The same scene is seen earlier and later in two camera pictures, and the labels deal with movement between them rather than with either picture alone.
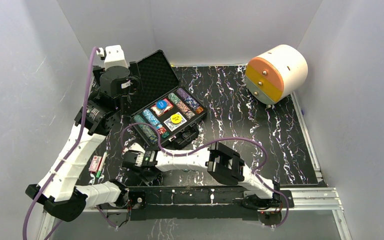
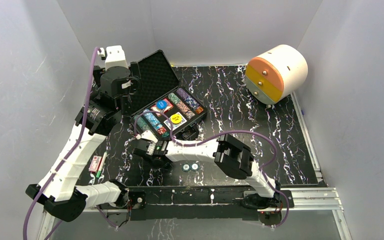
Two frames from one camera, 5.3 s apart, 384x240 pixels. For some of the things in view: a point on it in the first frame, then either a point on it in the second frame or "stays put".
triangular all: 159,112 stays put
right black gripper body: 146,178 to 157,165
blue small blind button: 161,104 stays put
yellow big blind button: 175,118 stays put
